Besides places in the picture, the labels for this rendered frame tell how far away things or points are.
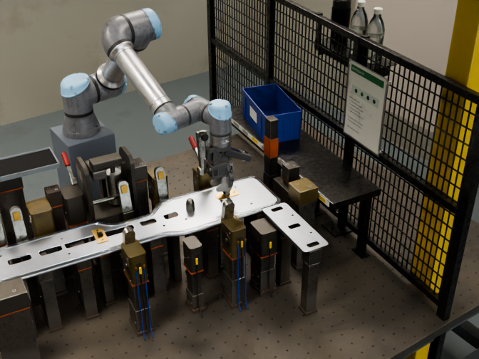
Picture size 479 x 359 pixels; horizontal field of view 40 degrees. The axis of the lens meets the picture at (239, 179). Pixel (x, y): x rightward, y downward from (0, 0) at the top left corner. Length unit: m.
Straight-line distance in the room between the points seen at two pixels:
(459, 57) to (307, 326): 1.03
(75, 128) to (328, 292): 1.19
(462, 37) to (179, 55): 4.12
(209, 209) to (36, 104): 3.32
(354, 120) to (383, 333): 0.79
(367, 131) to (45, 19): 3.38
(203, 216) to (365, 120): 0.70
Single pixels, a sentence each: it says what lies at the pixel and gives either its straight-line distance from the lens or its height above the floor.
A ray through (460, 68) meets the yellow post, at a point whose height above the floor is 1.59.
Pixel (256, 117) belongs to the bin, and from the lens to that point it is 2.84.
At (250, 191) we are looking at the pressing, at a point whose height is 1.00.
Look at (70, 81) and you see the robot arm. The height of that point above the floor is 1.32.
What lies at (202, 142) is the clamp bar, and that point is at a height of 1.17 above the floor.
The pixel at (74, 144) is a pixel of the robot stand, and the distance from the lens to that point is 2.72.
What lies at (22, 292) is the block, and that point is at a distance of 2.12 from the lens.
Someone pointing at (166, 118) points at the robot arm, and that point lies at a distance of 2.18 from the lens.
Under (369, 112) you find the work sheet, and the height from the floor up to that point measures 1.30.
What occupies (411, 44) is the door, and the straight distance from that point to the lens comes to 4.71.
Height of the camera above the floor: 2.36
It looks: 32 degrees down
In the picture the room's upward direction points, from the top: straight up
